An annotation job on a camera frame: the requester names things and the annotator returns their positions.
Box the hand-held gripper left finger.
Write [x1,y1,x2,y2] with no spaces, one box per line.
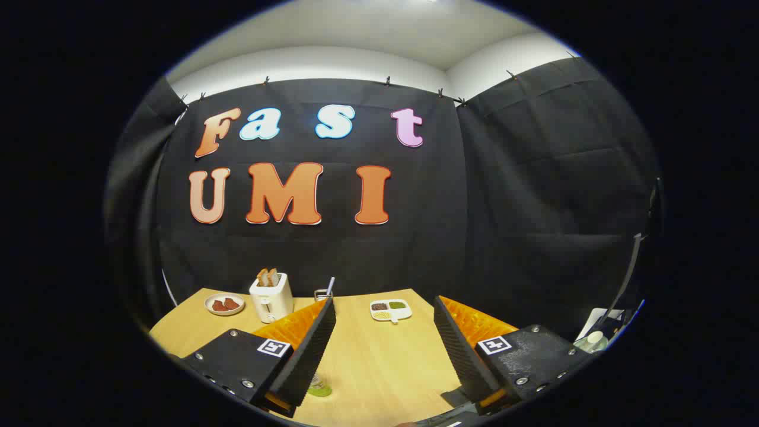
[169,297,337,419]

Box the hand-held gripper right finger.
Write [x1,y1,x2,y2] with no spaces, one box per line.
[433,295,594,416]

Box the clear juice bottle green label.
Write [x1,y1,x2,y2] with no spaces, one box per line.
[307,372,333,398]

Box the clear bottle white cap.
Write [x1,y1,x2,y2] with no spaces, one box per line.
[574,330,610,355]

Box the white toaster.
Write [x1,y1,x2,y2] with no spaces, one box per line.
[249,273,295,324]

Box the wooden table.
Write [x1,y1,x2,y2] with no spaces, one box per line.
[148,288,475,427]

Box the white divided dish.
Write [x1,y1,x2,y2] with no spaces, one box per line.
[370,299,413,324]

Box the small round beige plate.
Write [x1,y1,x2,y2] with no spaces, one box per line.
[204,293,245,316]

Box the white paper sheet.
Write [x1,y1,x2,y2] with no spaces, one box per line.
[575,307,625,342]

